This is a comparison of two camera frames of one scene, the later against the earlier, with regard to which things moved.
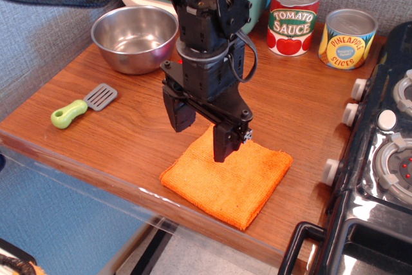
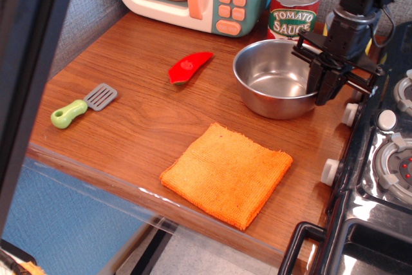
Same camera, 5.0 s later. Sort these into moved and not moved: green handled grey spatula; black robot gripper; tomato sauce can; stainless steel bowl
Moved: stainless steel bowl; black robot gripper
Not moved: tomato sauce can; green handled grey spatula
